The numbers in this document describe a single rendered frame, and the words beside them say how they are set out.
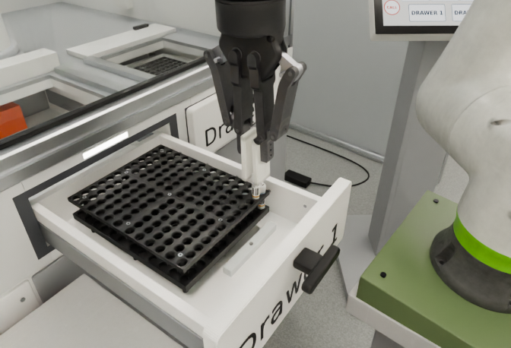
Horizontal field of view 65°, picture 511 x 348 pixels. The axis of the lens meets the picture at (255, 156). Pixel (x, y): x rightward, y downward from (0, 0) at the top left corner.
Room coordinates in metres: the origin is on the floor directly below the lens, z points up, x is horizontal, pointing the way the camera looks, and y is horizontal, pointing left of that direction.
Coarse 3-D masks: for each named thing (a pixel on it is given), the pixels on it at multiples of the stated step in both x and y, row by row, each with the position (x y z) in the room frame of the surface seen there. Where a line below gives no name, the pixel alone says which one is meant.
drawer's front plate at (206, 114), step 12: (276, 72) 0.87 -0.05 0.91; (276, 84) 0.88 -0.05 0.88; (216, 96) 0.71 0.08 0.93; (192, 108) 0.66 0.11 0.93; (204, 108) 0.67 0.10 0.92; (216, 108) 0.70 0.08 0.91; (192, 120) 0.65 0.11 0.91; (204, 120) 0.67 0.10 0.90; (216, 120) 0.70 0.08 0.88; (252, 120) 0.80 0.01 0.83; (192, 132) 0.65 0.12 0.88; (204, 132) 0.67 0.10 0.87; (216, 132) 0.70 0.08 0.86; (192, 144) 0.65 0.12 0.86; (204, 144) 0.67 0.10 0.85; (216, 144) 0.69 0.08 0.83
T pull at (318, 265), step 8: (304, 248) 0.33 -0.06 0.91; (328, 248) 0.33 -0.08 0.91; (336, 248) 0.33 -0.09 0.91; (304, 256) 0.32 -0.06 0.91; (312, 256) 0.32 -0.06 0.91; (320, 256) 0.32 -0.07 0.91; (328, 256) 0.32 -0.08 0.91; (336, 256) 0.32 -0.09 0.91; (296, 264) 0.31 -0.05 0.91; (304, 264) 0.31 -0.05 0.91; (312, 264) 0.31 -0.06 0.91; (320, 264) 0.30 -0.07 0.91; (328, 264) 0.31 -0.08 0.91; (304, 272) 0.30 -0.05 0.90; (312, 272) 0.29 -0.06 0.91; (320, 272) 0.29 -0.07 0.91; (304, 280) 0.28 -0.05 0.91; (312, 280) 0.28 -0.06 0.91; (320, 280) 0.29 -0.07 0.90; (304, 288) 0.28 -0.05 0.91; (312, 288) 0.27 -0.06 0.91
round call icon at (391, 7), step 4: (384, 0) 1.07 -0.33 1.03; (388, 0) 1.07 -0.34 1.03; (392, 0) 1.07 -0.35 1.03; (396, 0) 1.07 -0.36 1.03; (384, 4) 1.06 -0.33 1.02; (388, 4) 1.06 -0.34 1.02; (392, 4) 1.06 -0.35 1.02; (396, 4) 1.06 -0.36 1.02; (400, 4) 1.06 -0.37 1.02; (384, 8) 1.06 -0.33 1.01; (388, 8) 1.06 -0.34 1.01; (392, 8) 1.06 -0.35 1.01; (396, 8) 1.06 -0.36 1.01; (400, 8) 1.06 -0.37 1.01; (384, 12) 1.05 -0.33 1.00; (388, 12) 1.05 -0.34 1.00; (392, 12) 1.05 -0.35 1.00; (396, 12) 1.05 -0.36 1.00; (400, 12) 1.05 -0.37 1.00
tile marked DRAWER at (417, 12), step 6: (408, 6) 1.06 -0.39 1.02; (414, 6) 1.06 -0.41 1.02; (420, 6) 1.06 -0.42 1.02; (426, 6) 1.06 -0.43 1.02; (432, 6) 1.06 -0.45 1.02; (438, 6) 1.06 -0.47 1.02; (444, 6) 1.06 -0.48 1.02; (408, 12) 1.05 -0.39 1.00; (414, 12) 1.05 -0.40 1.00; (420, 12) 1.05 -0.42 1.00; (426, 12) 1.05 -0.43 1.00; (432, 12) 1.05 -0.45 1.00; (438, 12) 1.05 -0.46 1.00; (444, 12) 1.05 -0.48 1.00; (414, 18) 1.04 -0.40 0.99; (420, 18) 1.04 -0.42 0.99; (426, 18) 1.04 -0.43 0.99; (432, 18) 1.04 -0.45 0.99; (438, 18) 1.04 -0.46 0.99; (444, 18) 1.04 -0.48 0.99
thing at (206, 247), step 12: (240, 204) 0.42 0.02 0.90; (252, 204) 0.42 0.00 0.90; (228, 216) 0.40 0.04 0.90; (240, 216) 0.40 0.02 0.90; (216, 228) 0.38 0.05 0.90; (228, 228) 0.37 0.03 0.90; (204, 240) 0.36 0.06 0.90; (216, 240) 0.35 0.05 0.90; (192, 252) 0.34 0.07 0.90; (204, 252) 0.34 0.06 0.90; (192, 264) 0.32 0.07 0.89
